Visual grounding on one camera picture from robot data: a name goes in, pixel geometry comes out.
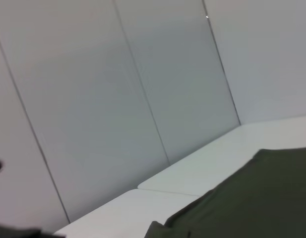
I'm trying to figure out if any dark green t-shirt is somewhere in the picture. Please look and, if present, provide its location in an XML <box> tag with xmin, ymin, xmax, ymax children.
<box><xmin>0</xmin><ymin>146</ymin><xmax>306</xmax><ymax>238</ymax></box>

